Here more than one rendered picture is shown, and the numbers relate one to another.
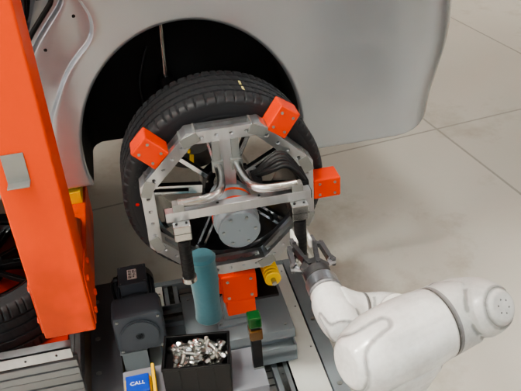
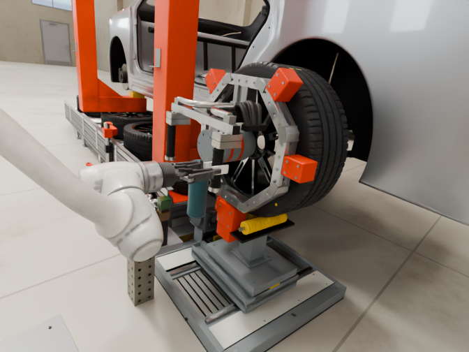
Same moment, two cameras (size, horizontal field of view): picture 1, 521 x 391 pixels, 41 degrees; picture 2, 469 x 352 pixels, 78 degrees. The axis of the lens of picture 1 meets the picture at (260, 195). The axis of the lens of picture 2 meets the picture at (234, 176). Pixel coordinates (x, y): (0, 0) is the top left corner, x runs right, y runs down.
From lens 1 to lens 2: 179 cm
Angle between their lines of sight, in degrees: 54
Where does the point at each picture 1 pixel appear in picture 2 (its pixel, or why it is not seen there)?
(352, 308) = (98, 174)
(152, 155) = (211, 83)
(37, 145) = (165, 46)
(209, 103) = (257, 64)
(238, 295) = (222, 220)
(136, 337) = not seen: hidden behind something
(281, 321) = (255, 279)
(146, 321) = not seen: hidden behind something
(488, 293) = not seen: outside the picture
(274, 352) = (234, 291)
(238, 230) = (204, 146)
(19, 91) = (165, 8)
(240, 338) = (227, 262)
